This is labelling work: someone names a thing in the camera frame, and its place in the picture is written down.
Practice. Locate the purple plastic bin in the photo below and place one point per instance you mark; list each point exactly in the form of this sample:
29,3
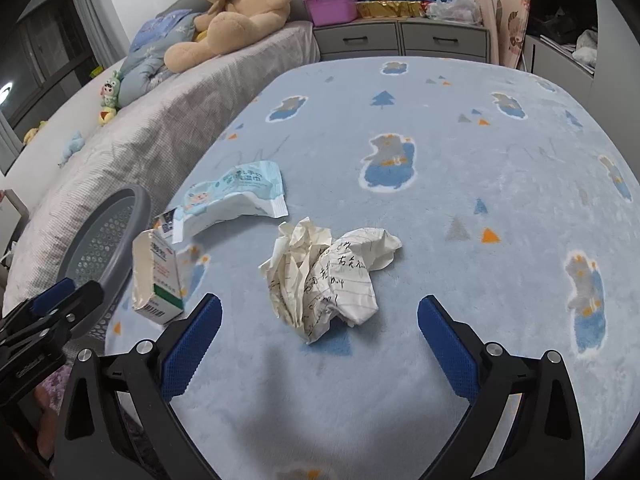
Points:
331,12

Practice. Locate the large tan teddy bear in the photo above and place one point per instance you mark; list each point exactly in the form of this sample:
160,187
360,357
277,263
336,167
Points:
228,26

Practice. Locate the clear plastic bag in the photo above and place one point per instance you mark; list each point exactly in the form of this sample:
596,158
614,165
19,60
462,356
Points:
459,11

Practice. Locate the white green medicine box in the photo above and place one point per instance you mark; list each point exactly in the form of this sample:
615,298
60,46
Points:
156,292

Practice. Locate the blue patterned fleece blanket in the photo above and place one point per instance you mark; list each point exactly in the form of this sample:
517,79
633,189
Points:
513,207

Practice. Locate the small blue plush toy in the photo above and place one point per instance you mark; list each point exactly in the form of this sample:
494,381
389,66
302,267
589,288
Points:
73,146

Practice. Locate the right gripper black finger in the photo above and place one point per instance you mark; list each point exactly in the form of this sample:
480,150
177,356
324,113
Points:
81,309

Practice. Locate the blue playing card box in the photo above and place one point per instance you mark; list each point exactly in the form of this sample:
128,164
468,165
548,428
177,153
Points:
163,225

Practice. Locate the grey perforated trash basket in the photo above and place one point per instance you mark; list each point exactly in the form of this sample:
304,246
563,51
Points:
101,251

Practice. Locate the light blue wet-wipe packet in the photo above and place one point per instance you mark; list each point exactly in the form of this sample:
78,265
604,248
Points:
253,189

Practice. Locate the white paper ball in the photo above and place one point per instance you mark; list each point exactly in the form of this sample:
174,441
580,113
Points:
314,277

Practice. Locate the gold gift boxes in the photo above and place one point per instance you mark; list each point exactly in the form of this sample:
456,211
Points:
392,8

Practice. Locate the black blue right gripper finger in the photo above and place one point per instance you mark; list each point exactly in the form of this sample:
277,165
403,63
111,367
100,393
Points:
545,440
93,441

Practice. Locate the pink cartoon folded mat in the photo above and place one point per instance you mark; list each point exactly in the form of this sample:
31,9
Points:
506,22

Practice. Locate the green plush doll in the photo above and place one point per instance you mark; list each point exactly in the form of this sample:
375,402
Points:
110,98

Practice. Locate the grey drawer dresser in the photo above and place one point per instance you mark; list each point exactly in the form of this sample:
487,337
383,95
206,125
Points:
406,37

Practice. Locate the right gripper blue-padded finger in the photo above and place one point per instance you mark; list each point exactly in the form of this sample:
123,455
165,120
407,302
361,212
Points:
50,298

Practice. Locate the yellow plush toy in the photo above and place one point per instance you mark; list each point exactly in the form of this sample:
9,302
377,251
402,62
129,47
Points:
32,132

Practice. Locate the grey window curtain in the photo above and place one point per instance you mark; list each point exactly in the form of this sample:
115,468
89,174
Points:
101,26

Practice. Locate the light blue folded quilt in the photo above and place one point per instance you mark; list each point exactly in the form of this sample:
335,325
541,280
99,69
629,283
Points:
144,67

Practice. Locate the grey checkered bed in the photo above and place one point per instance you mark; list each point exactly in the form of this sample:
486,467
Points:
154,142

